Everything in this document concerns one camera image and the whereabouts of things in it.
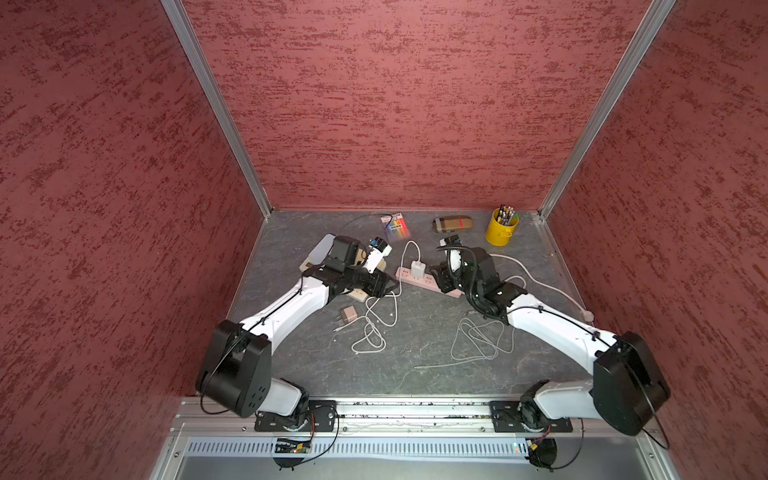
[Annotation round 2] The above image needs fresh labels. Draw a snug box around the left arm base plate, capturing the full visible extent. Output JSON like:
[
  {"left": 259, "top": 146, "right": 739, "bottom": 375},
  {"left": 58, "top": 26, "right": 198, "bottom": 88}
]
[{"left": 254, "top": 400, "right": 337, "bottom": 435}]

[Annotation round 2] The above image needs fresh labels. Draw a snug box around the white USB charger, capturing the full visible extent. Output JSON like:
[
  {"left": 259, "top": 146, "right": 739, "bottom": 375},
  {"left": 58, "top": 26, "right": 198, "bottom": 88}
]
[{"left": 410, "top": 260, "right": 426, "bottom": 279}]

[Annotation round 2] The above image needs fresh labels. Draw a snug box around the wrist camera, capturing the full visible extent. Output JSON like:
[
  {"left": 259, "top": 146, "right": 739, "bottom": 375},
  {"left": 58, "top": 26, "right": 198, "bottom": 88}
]
[
  {"left": 440, "top": 235, "right": 463, "bottom": 274},
  {"left": 363, "top": 237, "right": 392, "bottom": 273}
]

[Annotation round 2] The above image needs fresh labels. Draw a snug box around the left corner aluminium post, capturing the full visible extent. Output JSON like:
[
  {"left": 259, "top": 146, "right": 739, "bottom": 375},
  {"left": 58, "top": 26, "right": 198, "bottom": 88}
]
[{"left": 161, "top": 0, "right": 273, "bottom": 219}]

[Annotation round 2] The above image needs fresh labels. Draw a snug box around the yellow kitchen scale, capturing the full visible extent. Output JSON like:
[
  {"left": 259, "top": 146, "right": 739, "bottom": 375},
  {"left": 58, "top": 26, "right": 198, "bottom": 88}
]
[{"left": 347, "top": 249, "right": 389, "bottom": 298}]

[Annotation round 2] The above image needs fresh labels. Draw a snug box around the pink power strip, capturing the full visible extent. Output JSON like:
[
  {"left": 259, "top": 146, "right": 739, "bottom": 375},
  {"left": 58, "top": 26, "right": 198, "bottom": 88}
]
[{"left": 395, "top": 267, "right": 462, "bottom": 298}]

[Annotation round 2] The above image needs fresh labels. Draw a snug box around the corner aluminium post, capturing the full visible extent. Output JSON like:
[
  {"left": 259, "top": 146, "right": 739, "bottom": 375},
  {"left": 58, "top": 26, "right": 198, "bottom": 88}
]
[
  {"left": 538, "top": 0, "right": 676, "bottom": 222},
  {"left": 161, "top": 0, "right": 273, "bottom": 219}
]

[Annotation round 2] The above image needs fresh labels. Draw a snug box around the colourful sticky flags pack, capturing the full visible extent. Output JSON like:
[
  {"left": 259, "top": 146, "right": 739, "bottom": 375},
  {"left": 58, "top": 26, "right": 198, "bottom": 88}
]
[{"left": 380, "top": 212, "right": 411, "bottom": 244}]

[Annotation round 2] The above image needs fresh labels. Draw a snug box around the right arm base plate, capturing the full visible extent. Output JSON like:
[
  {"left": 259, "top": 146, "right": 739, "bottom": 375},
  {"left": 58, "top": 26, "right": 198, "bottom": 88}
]
[{"left": 489, "top": 401, "right": 573, "bottom": 435}]

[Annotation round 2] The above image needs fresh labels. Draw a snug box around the brown striped glasses case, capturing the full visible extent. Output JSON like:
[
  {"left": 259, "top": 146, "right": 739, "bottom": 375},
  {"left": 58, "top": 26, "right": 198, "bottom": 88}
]
[{"left": 432, "top": 215, "right": 474, "bottom": 233}]

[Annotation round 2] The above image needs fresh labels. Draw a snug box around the right corner aluminium post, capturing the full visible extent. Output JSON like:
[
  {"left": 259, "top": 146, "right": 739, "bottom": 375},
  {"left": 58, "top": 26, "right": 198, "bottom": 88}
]
[{"left": 538, "top": 0, "right": 676, "bottom": 222}]

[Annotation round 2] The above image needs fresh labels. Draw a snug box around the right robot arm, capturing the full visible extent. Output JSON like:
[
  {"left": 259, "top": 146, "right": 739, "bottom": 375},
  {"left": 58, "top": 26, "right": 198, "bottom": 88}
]
[{"left": 430, "top": 241, "right": 671, "bottom": 436}]

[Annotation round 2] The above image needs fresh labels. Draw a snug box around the pink power strip cord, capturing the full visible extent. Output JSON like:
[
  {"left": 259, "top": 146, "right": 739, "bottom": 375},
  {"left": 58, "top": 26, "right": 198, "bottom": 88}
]
[{"left": 485, "top": 253, "right": 595, "bottom": 322}]

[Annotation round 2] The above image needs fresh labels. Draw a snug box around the grey thin cable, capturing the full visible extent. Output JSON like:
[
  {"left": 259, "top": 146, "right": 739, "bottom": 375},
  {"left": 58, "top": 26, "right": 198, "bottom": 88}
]
[{"left": 413, "top": 314, "right": 517, "bottom": 371}]

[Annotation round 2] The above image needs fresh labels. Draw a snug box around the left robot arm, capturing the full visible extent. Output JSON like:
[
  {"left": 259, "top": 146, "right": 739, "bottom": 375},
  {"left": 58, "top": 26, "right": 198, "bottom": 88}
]
[{"left": 196, "top": 235, "right": 394, "bottom": 424}]

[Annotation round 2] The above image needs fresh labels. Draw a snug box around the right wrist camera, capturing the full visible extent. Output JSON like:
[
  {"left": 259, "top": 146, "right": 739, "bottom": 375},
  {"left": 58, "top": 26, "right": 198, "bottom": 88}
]
[{"left": 440, "top": 235, "right": 463, "bottom": 274}]

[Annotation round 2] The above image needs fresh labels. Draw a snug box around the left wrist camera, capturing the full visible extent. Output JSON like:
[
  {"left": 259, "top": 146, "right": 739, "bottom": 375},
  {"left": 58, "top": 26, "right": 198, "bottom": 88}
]
[{"left": 363, "top": 237, "right": 392, "bottom": 273}]

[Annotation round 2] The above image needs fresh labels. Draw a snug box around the white charging cable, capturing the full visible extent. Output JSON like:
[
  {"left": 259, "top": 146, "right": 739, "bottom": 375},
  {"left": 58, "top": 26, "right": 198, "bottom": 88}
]
[{"left": 333, "top": 239, "right": 424, "bottom": 355}]

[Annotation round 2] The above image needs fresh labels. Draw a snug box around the yellow pen cup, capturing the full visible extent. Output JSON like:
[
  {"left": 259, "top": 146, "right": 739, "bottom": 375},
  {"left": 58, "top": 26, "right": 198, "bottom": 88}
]
[{"left": 485, "top": 205, "right": 520, "bottom": 247}]

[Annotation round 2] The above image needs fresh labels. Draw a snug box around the pink USB charger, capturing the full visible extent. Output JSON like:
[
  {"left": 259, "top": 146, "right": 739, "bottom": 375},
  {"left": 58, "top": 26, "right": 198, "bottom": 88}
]
[{"left": 339, "top": 305, "right": 358, "bottom": 325}]

